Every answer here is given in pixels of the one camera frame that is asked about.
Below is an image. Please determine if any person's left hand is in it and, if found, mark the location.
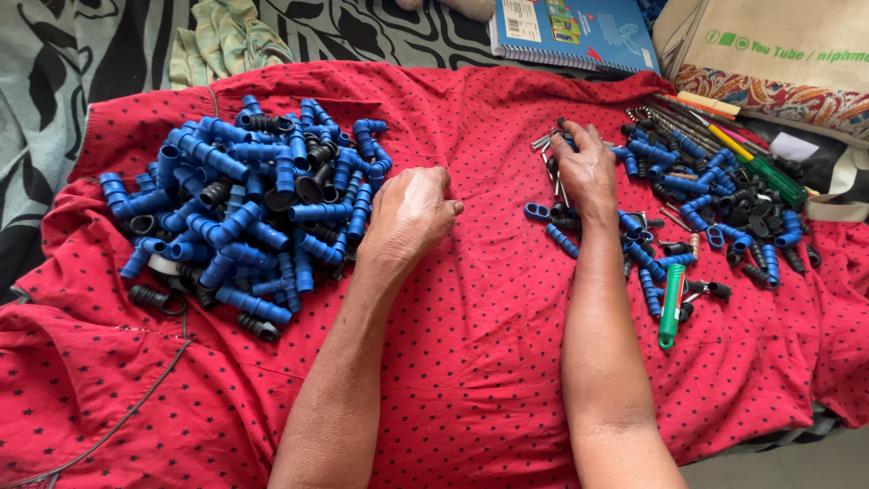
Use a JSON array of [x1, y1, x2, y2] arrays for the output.
[[358, 166, 465, 276]]

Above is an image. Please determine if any person's right hand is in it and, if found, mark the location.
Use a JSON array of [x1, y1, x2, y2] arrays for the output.
[[550, 120, 620, 222]]

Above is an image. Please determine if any cluster of metal screws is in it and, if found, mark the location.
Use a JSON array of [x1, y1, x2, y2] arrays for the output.
[[530, 126, 573, 208]]

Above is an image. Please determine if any blue straight barbed connector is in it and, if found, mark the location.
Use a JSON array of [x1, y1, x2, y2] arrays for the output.
[[546, 223, 580, 259]]

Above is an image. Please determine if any bundle of pencils and rods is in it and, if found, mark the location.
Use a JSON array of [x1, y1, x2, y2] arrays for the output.
[[626, 92, 771, 158]]

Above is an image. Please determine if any scattered spread of pipe fittings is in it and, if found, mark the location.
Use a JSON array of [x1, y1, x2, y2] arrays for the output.
[[547, 115, 822, 320]]

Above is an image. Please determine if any red star-print cloth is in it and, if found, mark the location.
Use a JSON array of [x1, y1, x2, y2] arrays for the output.
[[0, 61, 869, 489]]

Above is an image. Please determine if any beige eraser block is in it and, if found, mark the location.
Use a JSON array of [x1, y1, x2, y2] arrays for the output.
[[676, 91, 741, 117]]

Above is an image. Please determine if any blue spiral notebook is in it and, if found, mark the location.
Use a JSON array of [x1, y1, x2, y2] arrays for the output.
[[489, 0, 661, 76]]

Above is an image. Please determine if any large heap of pipe fittings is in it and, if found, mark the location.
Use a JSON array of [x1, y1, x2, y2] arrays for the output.
[[99, 95, 394, 326]]

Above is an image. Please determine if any black barbed end plug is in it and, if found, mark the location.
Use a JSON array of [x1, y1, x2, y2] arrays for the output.
[[236, 312, 282, 343]]

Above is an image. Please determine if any beige printed tote bag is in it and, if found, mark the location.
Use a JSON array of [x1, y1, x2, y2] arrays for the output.
[[652, 0, 869, 145]]

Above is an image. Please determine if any black bag with white paper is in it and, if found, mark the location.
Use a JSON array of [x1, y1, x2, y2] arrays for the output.
[[739, 117, 869, 205]]

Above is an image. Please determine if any green beige crumpled cloth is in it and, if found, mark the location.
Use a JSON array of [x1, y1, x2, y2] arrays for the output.
[[168, 0, 297, 91]]

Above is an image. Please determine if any black fitting with loop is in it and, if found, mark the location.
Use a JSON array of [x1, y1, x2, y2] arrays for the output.
[[128, 284, 188, 317]]

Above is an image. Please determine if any green handled tool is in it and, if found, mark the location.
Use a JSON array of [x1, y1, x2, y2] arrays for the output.
[[657, 264, 687, 350]]

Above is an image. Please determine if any green yellow handled screwdriver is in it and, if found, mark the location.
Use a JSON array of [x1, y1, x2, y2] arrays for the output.
[[687, 109, 810, 208]]

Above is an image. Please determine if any beige bag strap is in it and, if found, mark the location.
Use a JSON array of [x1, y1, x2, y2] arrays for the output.
[[804, 145, 869, 224]]

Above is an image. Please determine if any thin dark cable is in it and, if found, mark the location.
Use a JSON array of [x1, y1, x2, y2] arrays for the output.
[[10, 309, 195, 488]]

